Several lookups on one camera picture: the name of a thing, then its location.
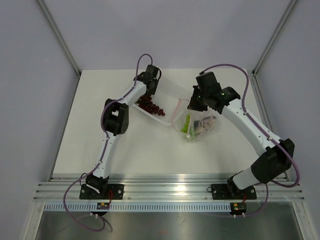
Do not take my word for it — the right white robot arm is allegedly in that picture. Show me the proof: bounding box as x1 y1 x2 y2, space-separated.
188 72 295 198

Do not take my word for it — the right aluminium frame post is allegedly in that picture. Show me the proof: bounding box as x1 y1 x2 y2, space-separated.
252 0 300 77

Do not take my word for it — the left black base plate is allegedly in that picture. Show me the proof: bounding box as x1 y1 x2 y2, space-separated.
79 184 125 200

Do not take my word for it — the clear zip top bag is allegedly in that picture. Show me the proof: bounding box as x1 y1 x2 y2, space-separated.
171 98 218 142

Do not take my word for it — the aluminium frame post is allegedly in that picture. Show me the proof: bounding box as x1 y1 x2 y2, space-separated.
35 0 82 79
252 0 300 77

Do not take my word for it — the left aluminium frame post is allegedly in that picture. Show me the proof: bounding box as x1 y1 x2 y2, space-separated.
35 0 82 79

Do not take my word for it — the green grape bunch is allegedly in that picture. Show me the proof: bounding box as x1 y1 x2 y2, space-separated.
180 113 191 134

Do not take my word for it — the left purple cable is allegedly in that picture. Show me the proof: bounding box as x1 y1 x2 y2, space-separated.
62 53 154 232

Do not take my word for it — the white slotted cable duct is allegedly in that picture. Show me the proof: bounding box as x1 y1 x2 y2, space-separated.
44 202 231 213

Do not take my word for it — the aluminium mounting rail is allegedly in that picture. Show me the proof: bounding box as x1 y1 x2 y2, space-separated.
33 174 305 202

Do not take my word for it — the white plastic basket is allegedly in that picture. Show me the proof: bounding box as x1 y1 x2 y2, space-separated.
133 75 191 127

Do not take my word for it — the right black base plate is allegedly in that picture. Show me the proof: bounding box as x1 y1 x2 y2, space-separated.
206 183 257 200

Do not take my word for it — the red grape bunch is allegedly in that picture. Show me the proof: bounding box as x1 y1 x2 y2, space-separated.
135 95 166 116

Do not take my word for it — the grey toy fish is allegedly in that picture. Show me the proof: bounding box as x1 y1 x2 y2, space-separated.
193 115 217 136

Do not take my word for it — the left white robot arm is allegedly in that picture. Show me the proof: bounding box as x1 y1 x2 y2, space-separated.
80 64 162 200

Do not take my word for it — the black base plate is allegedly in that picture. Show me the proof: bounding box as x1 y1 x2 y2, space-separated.
79 184 125 200
206 183 257 200

